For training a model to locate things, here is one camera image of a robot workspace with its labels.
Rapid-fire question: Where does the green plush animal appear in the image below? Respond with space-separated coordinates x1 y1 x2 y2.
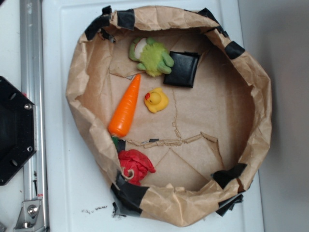
128 37 174 77

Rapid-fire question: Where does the yellow rubber duck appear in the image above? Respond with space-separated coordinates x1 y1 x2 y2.
144 87 169 113

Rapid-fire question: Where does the brown paper bin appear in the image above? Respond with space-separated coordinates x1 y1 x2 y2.
66 6 272 227

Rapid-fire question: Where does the orange plastic carrot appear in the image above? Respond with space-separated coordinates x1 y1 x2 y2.
108 74 141 138

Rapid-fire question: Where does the red cloth bundle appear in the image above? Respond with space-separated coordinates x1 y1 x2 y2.
118 149 156 186

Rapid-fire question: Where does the black leather wallet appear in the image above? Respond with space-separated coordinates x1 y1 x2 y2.
163 51 200 88

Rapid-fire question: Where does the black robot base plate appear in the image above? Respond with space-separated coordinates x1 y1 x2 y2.
0 76 36 186

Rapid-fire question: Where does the aluminium frame rail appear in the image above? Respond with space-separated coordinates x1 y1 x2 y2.
20 0 50 232

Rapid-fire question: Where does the metal corner bracket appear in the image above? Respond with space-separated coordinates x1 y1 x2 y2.
14 200 46 232

